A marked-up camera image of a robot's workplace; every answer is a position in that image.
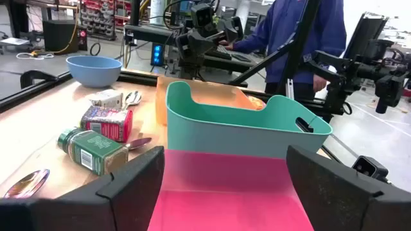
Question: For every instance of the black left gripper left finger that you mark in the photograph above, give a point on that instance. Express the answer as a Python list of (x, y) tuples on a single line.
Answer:
[(128, 192)]

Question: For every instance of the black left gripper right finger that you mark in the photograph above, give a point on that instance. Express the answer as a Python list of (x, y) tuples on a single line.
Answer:
[(330, 199)]

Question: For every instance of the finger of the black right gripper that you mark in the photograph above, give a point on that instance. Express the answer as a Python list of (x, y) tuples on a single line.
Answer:
[(233, 29), (183, 45)]

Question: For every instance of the orange translucent plastic bin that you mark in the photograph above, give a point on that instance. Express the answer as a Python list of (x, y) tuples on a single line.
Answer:
[(160, 102)]

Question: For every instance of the small white carton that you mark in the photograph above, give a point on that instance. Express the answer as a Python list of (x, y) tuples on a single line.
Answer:
[(107, 99)]

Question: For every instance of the pink translucent plastic bin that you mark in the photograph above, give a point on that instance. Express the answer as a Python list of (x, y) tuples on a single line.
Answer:
[(224, 192)]

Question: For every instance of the silver metal spoon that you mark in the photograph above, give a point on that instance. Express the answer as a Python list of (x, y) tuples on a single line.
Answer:
[(27, 183), (132, 97)]

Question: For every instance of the teal plastic bin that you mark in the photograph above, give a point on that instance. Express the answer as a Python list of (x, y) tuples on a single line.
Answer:
[(241, 138)]

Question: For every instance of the black background robot arm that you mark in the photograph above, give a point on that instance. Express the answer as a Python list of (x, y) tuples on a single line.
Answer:
[(363, 70)]

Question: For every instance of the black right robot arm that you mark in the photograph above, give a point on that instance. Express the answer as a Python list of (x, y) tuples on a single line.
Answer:
[(192, 67)]

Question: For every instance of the person's hand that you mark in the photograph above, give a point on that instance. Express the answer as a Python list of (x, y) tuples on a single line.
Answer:
[(319, 84), (228, 46)]

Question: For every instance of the black keyboard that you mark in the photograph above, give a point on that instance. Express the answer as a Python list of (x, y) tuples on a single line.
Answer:
[(221, 53)]

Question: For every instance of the computer with blue lights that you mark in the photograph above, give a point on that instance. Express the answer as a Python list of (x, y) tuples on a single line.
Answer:
[(157, 54)]

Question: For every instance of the black desk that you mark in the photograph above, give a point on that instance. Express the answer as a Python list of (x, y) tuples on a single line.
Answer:
[(144, 32)]

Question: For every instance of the person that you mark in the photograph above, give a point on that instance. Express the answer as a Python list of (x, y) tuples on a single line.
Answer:
[(276, 29)]

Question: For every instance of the white pillar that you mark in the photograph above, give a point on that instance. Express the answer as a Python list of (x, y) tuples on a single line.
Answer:
[(158, 11)]

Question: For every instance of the red spice box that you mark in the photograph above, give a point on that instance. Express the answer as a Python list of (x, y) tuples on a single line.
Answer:
[(109, 125)]

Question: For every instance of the yellow ramen noodle pack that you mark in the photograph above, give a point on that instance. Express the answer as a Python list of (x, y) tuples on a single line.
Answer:
[(257, 103)]

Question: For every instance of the red white parts rack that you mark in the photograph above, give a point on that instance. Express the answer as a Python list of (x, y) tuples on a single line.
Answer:
[(99, 19)]

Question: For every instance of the blue bowl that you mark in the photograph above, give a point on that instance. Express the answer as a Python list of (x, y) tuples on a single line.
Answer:
[(93, 72)]

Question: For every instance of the black box speaker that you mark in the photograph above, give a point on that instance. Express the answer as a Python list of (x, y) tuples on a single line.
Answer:
[(59, 35)]

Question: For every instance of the black monitor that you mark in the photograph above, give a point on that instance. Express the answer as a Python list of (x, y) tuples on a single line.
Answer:
[(366, 32)]

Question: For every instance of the black table clamp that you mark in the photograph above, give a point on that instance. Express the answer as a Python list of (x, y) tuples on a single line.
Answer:
[(32, 77)]

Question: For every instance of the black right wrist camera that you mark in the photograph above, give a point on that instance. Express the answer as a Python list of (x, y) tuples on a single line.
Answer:
[(202, 15)]

